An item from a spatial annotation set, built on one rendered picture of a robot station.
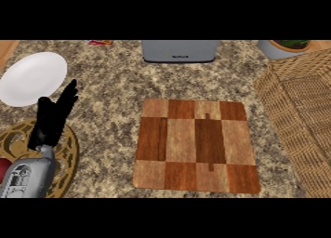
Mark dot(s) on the checkered wooden cutting board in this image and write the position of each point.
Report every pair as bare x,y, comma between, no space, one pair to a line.
195,145

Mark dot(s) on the red and yellow packet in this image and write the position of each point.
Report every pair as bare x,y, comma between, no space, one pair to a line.
100,42

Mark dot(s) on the grey pot with plant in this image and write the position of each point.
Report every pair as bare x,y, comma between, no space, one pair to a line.
285,48

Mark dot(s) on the woven wicker basket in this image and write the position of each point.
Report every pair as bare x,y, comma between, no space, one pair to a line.
304,124

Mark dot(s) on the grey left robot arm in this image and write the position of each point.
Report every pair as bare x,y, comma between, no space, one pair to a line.
28,176

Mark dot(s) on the white oval plate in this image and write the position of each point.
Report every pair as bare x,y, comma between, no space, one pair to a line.
32,79

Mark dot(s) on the grey appliance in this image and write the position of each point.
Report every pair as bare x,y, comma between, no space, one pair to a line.
178,50

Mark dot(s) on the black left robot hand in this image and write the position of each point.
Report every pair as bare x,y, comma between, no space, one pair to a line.
53,119

